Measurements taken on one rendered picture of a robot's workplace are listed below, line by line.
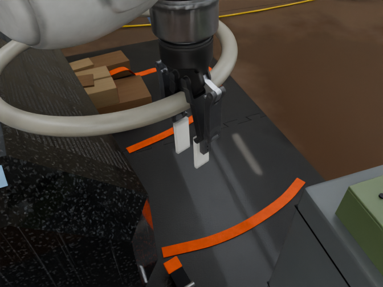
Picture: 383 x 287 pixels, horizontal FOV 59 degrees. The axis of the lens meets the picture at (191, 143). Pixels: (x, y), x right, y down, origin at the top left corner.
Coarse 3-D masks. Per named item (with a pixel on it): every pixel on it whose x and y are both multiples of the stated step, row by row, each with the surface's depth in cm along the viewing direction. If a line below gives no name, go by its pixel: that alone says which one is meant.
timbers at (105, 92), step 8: (80, 72) 189; (88, 72) 189; (96, 72) 189; (104, 72) 189; (96, 80) 183; (104, 80) 183; (112, 80) 183; (88, 88) 178; (96, 88) 178; (104, 88) 178; (112, 88) 178; (96, 96) 177; (104, 96) 179; (112, 96) 181; (96, 104) 180; (104, 104) 182
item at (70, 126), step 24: (0, 48) 69; (24, 48) 73; (0, 72) 65; (216, 72) 55; (0, 120) 52; (24, 120) 49; (48, 120) 48; (72, 120) 48; (96, 120) 48; (120, 120) 48; (144, 120) 48
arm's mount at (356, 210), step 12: (372, 180) 52; (348, 192) 51; (360, 192) 50; (372, 192) 50; (348, 204) 52; (360, 204) 49; (372, 204) 49; (348, 216) 53; (360, 216) 50; (372, 216) 48; (348, 228) 53; (360, 228) 51; (372, 228) 48; (360, 240) 51; (372, 240) 49; (372, 252) 49
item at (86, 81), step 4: (80, 76) 184; (84, 76) 184; (88, 76) 184; (92, 76) 184; (80, 80) 181; (84, 80) 181; (88, 80) 181; (92, 80) 181; (84, 84) 178; (88, 84) 178; (92, 84) 178
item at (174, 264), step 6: (174, 258) 127; (168, 264) 126; (174, 264) 126; (180, 264) 126; (168, 270) 125; (174, 270) 125; (180, 270) 125; (174, 276) 124; (180, 276) 124; (186, 276) 125; (174, 282) 123; (180, 282) 123; (186, 282) 123; (192, 282) 123
